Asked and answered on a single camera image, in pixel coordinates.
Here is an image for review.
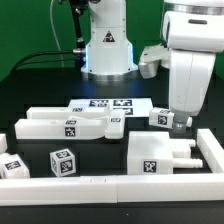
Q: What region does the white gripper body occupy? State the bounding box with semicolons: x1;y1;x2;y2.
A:
162;11;224;116

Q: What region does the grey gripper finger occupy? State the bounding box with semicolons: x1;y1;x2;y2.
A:
173;112;189;133

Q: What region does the white chair seat block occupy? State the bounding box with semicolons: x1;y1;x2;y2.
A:
127;131;203;175

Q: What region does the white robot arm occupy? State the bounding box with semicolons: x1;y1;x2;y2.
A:
81;0;224;133

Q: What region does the white tagged sheet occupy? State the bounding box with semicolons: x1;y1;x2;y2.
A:
69;98;153;117

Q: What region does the white tagged cube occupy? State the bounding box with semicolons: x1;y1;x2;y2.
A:
50;148;76;177

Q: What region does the white tagged block lower left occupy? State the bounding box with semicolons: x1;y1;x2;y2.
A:
0;153;30;179

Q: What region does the white block left edge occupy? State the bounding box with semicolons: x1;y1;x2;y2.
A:
0;134;7;154

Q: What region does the white right rail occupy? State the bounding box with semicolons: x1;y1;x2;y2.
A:
196;129;224;173

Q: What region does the white rail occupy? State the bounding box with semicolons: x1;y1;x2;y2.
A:
0;173;224;206
196;129;224;173

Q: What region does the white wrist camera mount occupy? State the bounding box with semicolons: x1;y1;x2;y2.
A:
138;44;170;79

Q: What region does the white front rail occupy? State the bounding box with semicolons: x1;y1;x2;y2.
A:
0;173;224;206

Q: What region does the black cable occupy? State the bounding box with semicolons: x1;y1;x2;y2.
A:
9;48;84;75

